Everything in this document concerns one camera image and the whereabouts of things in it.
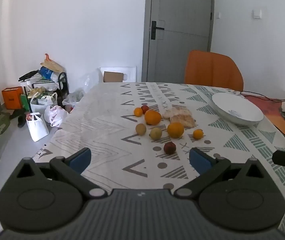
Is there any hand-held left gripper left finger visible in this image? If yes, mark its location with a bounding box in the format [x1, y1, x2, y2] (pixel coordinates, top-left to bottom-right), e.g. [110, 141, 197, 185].
[9, 147, 108, 201]

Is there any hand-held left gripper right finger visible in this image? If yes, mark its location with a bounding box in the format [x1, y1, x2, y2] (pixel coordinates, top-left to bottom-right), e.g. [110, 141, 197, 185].
[174, 147, 274, 201]

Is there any dark red plum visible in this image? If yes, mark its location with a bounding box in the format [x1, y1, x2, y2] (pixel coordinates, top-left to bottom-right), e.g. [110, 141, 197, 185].
[164, 141, 177, 155]

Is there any large orange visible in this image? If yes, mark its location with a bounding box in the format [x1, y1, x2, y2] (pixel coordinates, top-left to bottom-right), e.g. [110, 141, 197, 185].
[167, 122, 185, 139]
[144, 110, 162, 126]

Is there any orange bread packet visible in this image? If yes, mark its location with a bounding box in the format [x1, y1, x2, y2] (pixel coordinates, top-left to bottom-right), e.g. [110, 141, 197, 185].
[169, 114, 197, 128]

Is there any brown kiwi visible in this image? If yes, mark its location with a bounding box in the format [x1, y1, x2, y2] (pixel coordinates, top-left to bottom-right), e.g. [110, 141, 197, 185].
[150, 127, 162, 140]
[135, 123, 147, 136]

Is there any white plate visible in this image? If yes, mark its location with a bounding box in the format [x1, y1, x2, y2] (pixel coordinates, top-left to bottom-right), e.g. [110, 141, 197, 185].
[212, 92, 264, 126]

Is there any patterned white green tablecloth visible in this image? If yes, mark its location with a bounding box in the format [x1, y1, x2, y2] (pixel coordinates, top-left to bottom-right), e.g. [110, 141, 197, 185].
[32, 81, 285, 234]

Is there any red printed mat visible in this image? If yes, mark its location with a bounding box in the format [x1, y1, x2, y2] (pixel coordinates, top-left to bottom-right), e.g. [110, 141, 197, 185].
[242, 94, 285, 142]

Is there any white red-printed plastic bag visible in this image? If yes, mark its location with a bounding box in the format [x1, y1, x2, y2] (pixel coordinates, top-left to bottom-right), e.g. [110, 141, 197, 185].
[44, 105, 68, 127]

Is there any plain white tote bag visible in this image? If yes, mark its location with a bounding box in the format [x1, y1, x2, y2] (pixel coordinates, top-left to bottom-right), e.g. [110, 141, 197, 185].
[26, 112, 49, 142]

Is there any clear plastic bag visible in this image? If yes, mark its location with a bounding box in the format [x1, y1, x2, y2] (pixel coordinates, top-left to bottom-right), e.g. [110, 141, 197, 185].
[62, 89, 86, 110]

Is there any filled white tote bag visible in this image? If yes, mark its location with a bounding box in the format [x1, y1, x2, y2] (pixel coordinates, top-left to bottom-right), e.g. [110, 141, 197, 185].
[30, 92, 58, 114]

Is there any black metal rack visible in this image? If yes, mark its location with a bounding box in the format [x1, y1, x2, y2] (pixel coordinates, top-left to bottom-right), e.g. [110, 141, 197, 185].
[57, 72, 69, 107]

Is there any green paper bag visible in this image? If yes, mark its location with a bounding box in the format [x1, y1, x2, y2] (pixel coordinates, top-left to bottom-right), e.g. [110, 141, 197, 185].
[20, 94, 31, 112]

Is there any cardboard box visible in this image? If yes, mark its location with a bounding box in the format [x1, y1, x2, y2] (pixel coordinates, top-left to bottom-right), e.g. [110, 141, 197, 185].
[104, 71, 124, 83]

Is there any blue and white bag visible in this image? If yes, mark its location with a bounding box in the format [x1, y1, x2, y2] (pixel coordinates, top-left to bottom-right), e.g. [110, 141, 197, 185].
[39, 66, 58, 83]

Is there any orange chair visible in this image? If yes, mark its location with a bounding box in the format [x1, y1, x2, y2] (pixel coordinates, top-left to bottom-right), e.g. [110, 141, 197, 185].
[184, 50, 244, 92]

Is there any orange box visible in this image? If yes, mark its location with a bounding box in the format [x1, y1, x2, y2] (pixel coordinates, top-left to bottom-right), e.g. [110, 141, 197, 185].
[2, 87, 24, 110]

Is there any black folded umbrella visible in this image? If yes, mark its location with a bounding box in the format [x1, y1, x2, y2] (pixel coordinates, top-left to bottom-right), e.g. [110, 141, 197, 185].
[18, 70, 39, 82]

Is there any grey door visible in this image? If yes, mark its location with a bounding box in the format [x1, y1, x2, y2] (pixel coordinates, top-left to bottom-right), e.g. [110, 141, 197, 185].
[142, 0, 215, 83]

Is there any black cable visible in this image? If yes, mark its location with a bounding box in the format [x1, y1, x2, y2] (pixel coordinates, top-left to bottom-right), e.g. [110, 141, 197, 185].
[240, 90, 285, 103]

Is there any beige bag with orange handle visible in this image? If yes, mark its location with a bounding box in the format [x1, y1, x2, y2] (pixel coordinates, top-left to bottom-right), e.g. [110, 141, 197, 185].
[40, 53, 64, 72]

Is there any black door handle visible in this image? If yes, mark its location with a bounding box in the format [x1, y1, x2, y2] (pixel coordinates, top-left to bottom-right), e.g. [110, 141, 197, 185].
[151, 21, 165, 40]

